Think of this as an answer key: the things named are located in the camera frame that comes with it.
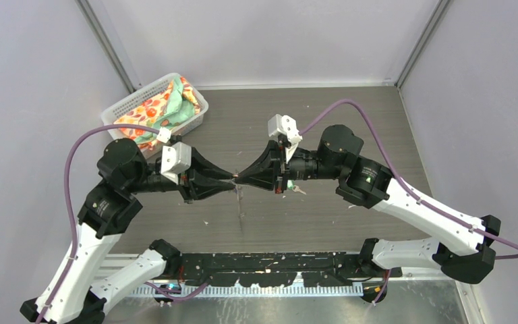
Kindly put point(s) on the green tagged key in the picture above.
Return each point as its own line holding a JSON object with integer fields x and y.
{"x": 291, "y": 185}

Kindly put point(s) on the metal keyring holder plate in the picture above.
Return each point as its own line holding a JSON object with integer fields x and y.
{"x": 239, "y": 193}

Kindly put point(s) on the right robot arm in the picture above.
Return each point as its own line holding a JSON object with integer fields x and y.
{"x": 460, "y": 248}

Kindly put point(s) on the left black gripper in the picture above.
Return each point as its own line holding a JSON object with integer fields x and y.
{"x": 191, "y": 187}

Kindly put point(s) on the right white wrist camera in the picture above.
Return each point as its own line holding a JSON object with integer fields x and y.
{"x": 285, "y": 127}

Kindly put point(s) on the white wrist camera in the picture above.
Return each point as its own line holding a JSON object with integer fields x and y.
{"x": 175, "y": 160}
{"x": 285, "y": 127}

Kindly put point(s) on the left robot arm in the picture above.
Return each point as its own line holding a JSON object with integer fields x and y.
{"x": 73, "y": 295}

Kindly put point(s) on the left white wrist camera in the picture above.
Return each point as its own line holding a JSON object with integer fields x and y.
{"x": 175, "y": 160}

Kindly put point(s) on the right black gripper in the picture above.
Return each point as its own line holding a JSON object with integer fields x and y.
{"x": 273, "y": 160}

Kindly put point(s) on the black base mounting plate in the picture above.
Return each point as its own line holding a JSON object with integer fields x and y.
{"x": 274, "y": 269}

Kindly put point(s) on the colourful patterned cloth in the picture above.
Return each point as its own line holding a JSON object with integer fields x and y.
{"x": 165, "y": 109}

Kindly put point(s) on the white slotted cable duct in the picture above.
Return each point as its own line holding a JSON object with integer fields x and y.
{"x": 294, "y": 290}

